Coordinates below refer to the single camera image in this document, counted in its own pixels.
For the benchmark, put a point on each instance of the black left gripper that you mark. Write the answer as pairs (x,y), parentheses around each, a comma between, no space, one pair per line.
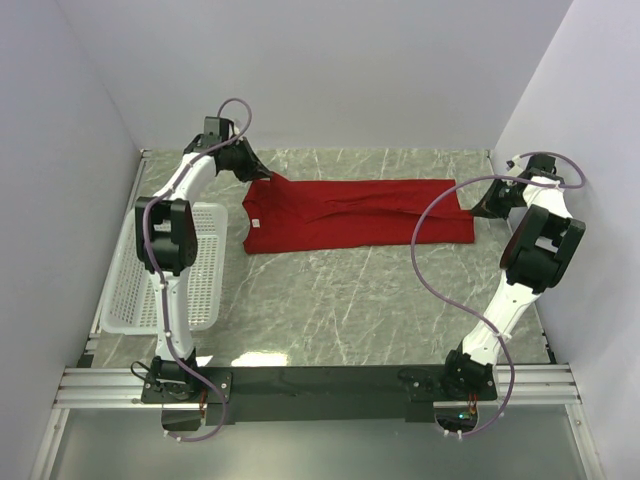
(254,169)

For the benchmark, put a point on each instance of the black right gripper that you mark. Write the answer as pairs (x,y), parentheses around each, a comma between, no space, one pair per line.
(489,206)

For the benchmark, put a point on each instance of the red t shirt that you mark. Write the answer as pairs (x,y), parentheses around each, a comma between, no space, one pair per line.
(292,216)

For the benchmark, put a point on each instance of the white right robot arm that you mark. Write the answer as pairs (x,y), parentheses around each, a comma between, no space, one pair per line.
(534,260)

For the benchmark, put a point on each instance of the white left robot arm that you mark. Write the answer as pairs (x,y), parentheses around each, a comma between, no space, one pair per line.
(167,246)

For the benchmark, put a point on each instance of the white plastic basket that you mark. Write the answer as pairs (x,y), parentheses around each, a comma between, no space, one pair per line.
(129,303)

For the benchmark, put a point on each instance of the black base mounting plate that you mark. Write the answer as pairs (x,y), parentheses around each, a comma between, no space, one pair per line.
(288,393)

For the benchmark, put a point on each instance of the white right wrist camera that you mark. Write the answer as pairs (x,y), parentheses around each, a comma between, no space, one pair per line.
(514,168)

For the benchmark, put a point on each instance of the aluminium frame rail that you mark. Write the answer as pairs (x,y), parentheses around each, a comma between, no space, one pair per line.
(104,433)

